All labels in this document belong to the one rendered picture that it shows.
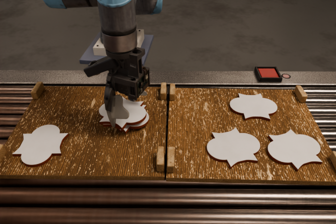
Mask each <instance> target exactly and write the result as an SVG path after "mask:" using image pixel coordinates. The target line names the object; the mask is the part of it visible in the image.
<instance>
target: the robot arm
mask: <svg viewBox="0 0 336 224"><path fill-rule="evenodd" d="M43 1H44V2H45V4H46V5H47V6H48V7H50V8H56V9H67V8H82V7H98V11H99V18H100V24H101V29H100V41H101V43H103V45H104V48H105V51H106V55H107V56H106V57H103V58H101V59H99V60H93V61H91V62H90V63H89V64H88V66H87V67H86V68H84V69H83V71H84V72H85V74H86V75H87V77H92V76H95V75H99V74H100V73H103V72H105V71H109V73H108V74H107V77H106V84H105V91H104V104H105V110H106V112H107V116H108V119H109V121H110V123H111V126H112V127H115V126H116V119H128V118H129V115H130V114H129V112H128V111H127V110H126V109H125V108H124V106H123V98H122V96H121V95H119V94H117V95H116V92H119V93H121V94H125V96H128V99H129V100H130V101H132V102H135V101H137V100H138V97H139V96H147V92H146V91H145V89H146V88H147V87H148V86H149V85H150V68H149V67H147V66H143V65H142V57H143V56H144V55H145V48H140V47H137V45H138V39H137V23H136V15H153V14H159V13H160V12H161V11H162V5H163V0H43Z"/></svg>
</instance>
